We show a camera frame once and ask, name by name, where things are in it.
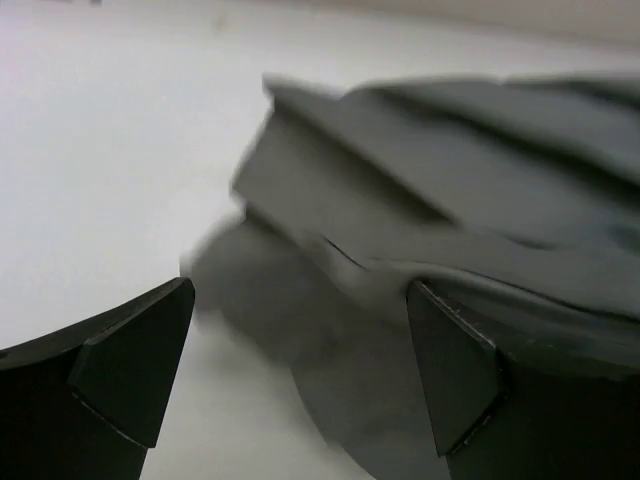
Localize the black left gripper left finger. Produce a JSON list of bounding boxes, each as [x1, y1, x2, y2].
[[1, 277, 195, 480]]

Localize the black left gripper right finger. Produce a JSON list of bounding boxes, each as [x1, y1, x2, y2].
[[406, 280, 639, 479]]

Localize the grey pleated skirt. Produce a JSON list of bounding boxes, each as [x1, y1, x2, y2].
[[181, 74, 639, 479]]

